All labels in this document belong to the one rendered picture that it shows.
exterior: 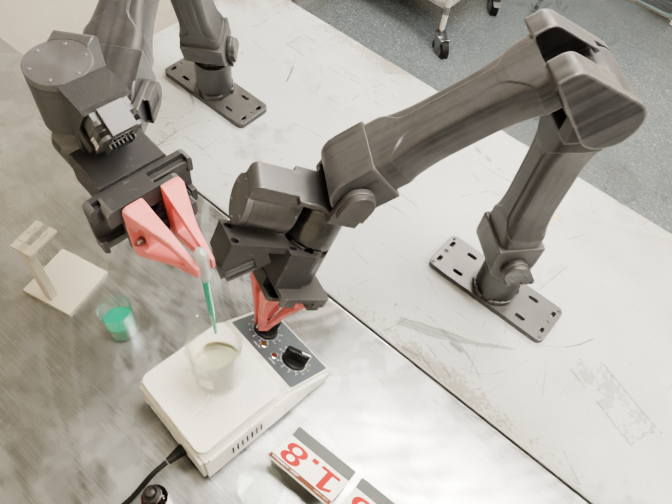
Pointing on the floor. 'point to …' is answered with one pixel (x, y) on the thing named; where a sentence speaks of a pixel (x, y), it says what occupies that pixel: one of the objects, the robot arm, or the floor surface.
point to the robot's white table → (422, 231)
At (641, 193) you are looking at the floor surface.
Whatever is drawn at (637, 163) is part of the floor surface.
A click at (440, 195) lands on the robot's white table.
